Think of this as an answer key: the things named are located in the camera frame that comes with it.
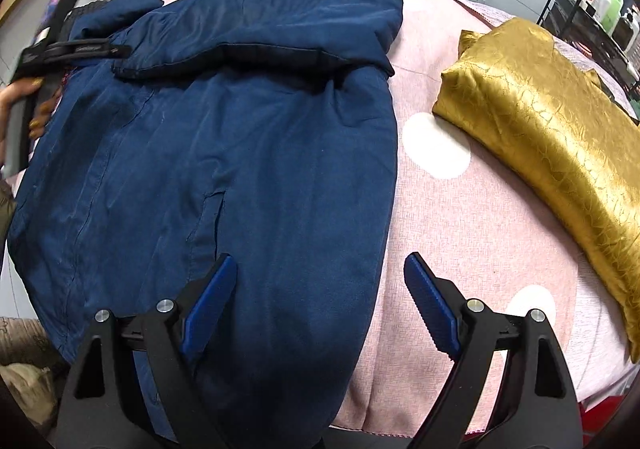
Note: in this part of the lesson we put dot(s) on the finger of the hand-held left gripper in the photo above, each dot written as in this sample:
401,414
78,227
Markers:
65,4
80,50

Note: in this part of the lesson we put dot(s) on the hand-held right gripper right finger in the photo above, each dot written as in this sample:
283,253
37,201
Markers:
429,301

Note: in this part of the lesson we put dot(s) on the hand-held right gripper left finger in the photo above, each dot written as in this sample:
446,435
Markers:
212,299

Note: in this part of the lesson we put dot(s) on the navy blue jacket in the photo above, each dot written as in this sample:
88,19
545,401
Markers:
225,154

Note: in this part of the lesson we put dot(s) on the person's left hand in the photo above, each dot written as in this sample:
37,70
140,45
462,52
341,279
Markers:
41,121

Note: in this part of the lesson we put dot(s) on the pink dotted bed sheet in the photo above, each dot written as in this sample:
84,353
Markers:
465,239

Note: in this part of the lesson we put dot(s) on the olive cloth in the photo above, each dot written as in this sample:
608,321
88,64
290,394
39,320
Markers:
6,209

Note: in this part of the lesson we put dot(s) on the brown patterned cloth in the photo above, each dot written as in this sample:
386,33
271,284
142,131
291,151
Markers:
27,339

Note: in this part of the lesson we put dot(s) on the gold satin pillow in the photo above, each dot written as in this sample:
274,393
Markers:
545,129

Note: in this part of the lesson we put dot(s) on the beige bag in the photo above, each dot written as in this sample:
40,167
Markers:
27,394

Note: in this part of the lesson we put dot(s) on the green bottle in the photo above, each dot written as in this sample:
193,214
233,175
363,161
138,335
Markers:
612,4

